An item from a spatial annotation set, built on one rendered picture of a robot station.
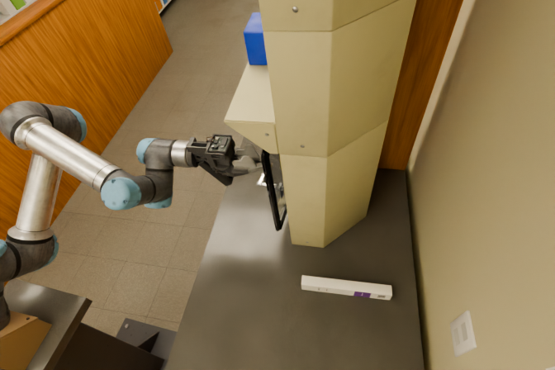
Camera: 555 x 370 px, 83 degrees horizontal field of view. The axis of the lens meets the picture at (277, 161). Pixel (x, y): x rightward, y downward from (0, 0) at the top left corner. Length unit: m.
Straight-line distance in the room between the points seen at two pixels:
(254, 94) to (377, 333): 0.74
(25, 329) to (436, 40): 1.40
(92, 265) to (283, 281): 1.73
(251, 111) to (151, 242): 1.86
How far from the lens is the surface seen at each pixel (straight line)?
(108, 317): 2.36
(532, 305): 0.63
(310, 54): 0.55
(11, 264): 1.21
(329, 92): 0.59
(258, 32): 0.79
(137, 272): 2.39
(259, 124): 0.67
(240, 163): 0.84
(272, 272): 1.10
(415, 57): 1.01
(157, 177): 0.91
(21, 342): 1.27
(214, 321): 1.09
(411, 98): 1.09
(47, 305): 1.36
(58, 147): 0.94
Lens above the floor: 1.96
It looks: 50 degrees down
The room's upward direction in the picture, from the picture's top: 8 degrees counter-clockwise
